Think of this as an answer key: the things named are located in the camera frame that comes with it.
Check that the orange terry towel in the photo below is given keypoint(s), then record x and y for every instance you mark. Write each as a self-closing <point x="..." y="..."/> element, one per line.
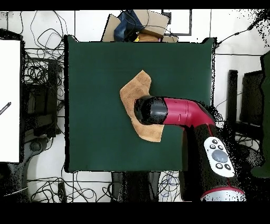
<point x="135" y="88"/>

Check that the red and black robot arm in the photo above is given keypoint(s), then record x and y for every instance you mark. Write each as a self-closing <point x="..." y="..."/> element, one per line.
<point x="183" y="111"/>

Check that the dark green table cloth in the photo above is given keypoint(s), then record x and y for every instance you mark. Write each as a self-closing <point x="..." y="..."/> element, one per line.
<point x="95" y="137"/>

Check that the orange-brown cloth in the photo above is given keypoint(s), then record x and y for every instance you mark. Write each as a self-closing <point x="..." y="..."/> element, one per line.
<point x="149" y="38"/>

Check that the blue jeans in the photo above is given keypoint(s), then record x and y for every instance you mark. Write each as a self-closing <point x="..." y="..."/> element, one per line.
<point x="126" y="27"/>

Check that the brown cardboard sheet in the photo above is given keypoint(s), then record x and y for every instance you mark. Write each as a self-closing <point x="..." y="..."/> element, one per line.
<point x="109" y="29"/>

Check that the brown cardboard box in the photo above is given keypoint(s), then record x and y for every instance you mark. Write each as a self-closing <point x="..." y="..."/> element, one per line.
<point x="154" y="21"/>

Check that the black equipment stand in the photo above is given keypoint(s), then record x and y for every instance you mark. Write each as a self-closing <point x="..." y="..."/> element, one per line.
<point x="42" y="101"/>

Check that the dark-framed white board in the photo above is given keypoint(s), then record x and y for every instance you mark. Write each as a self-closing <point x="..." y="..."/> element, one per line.
<point x="191" y="23"/>

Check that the black wheeled stand base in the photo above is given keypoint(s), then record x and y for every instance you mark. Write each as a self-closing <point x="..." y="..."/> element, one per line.
<point x="35" y="146"/>

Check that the black chair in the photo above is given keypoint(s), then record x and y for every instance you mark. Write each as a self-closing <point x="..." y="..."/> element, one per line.
<point x="252" y="99"/>

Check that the white table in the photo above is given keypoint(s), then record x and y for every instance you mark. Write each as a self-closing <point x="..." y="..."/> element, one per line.
<point x="9" y="84"/>

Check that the black upright post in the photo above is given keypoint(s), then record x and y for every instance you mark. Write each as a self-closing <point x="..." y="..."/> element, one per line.
<point x="232" y="95"/>

